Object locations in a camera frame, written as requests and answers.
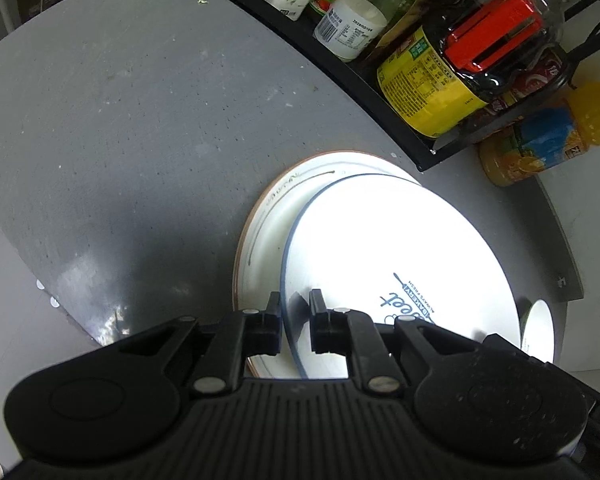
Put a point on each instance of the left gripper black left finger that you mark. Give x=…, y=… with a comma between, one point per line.
x=239, y=336

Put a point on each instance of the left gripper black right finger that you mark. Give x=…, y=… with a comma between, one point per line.
x=353, y=334

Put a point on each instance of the white deep plate blue print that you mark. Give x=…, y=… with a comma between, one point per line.
x=389, y=247

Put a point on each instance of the white plate gold rim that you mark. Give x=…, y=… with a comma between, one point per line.
x=259, y=255

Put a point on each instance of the black metal spice rack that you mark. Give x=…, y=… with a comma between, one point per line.
x=356, y=80

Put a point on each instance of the white cap seasoning jar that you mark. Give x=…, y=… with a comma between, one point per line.
x=349, y=27

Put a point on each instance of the orange juice bottle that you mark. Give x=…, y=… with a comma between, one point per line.
x=543, y=139

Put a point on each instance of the tall red drink can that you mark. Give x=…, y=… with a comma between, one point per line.
x=550, y=65

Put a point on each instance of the dark soy sauce bottle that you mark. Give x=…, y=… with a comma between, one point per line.
x=429, y=93

